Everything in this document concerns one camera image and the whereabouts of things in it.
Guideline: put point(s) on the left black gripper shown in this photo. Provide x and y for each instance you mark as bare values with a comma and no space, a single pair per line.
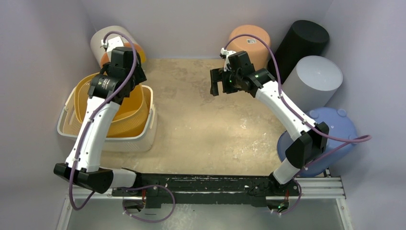
139,74

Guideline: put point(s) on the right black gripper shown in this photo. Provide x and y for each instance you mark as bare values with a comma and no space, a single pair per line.
217,81

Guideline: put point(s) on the orange capybara bin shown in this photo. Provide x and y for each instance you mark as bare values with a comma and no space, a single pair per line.
258,53

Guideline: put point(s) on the yellow mesh basket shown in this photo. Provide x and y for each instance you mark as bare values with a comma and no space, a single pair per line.
131,117

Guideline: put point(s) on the white mesh basket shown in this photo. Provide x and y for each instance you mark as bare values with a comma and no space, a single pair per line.
68,126

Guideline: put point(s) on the grey plastic bin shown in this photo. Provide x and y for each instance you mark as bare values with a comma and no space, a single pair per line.
312,82

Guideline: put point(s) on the black plastic bin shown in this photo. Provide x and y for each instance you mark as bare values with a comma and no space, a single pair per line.
304,38

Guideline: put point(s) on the blue plastic bucket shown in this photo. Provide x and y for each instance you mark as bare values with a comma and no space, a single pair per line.
340,125

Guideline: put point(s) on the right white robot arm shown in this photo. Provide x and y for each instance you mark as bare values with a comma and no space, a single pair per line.
308,136

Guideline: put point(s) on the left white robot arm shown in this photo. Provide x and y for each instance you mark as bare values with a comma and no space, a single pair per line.
106,93

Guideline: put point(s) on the white drawer container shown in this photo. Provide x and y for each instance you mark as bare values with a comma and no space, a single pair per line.
99,52

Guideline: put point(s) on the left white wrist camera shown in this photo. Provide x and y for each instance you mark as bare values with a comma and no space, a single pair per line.
110,44

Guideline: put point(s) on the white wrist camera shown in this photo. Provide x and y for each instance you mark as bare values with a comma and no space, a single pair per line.
224,54
110,44

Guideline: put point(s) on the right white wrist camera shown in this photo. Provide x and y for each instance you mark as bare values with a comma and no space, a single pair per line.
224,54

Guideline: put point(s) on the aluminium mounting rail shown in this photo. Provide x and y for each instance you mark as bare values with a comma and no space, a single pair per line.
233,187

